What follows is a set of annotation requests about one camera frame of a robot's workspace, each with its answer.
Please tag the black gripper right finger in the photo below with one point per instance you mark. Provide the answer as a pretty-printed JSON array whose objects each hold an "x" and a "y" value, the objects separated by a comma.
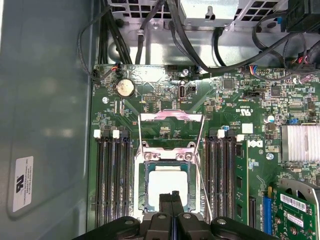
[{"x": 190, "y": 227}]

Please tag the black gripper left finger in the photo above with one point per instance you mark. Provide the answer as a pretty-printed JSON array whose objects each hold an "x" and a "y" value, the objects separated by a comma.
[{"x": 155, "y": 227}]

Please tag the metal locking lever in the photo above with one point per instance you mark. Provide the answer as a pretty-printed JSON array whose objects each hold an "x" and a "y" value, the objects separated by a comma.
[{"x": 205, "y": 191}]

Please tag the silver CPU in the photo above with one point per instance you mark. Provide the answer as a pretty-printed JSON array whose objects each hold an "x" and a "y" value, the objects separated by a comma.
[{"x": 167, "y": 180}]

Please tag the metal socket cover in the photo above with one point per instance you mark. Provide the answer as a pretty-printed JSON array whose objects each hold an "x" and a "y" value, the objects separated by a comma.
[{"x": 172, "y": 115}]

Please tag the black RAM slot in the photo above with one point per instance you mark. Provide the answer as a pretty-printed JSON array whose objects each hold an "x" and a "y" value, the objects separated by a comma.
[
  {"x": 208, "y": 175},
  {"x": 100, "y": 175},
  {"x": 219, "y": 175},
  {"x": 229, "y": 175},
  {"x": 117, "y": 175},
  {"x": 108, "y": 175},
  {"x": 126, "y": 175}
]

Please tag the black expansion slot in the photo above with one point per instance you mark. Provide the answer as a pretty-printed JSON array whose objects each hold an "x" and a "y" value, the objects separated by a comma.
[{"x": 252, "y": 212}]

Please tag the blue expansion slot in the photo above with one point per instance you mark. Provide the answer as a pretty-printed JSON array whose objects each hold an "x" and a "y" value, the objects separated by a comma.
[{"x": 268, "y": 215}]

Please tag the green RAM stick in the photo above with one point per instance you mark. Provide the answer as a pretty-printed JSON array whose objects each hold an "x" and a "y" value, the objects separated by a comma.
[{"x": 241, "y": 175}]

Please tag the graphics card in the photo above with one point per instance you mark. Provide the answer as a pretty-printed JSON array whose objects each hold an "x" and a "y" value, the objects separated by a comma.
[{"x": 295, "y": 220}]

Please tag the silver motherboard screw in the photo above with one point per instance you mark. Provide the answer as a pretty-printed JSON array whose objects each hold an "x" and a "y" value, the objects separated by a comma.
[
  {"x": 269, "y": 156},
  {"x": 184, "y": 72},
  {"x": 105, "y": 100}
]

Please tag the white square board sticker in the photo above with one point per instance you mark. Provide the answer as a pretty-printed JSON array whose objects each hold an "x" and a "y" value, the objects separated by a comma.
[{"x": 247, "y": 128}]

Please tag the green motherboard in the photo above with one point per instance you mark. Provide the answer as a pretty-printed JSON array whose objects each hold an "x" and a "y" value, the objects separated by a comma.
[{"x": 225, "y": 112}]

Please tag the silver internal USB port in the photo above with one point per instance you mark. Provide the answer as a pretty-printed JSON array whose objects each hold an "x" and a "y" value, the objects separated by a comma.
[{"x": 182, "y": 92}]

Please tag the silver chipset heatsink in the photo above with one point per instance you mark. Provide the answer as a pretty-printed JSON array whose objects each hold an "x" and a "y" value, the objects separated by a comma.
[{"x": 300, "y": 143}]

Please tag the white case sticker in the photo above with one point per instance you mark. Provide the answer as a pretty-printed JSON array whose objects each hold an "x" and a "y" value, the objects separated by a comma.
[{"x": 23, "y": 185}]

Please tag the round coin battery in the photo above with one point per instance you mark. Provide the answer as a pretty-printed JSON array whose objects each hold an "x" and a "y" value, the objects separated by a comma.
[{"x": 126, "y": 88}]

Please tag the black open PC case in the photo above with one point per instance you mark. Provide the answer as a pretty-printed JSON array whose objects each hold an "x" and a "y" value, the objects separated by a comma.
[{"x": 50, "y": 100}]

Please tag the silver metal drive cage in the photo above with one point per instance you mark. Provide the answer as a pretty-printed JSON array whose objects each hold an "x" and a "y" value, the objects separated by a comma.
[{"x": 200, "y": 12}]

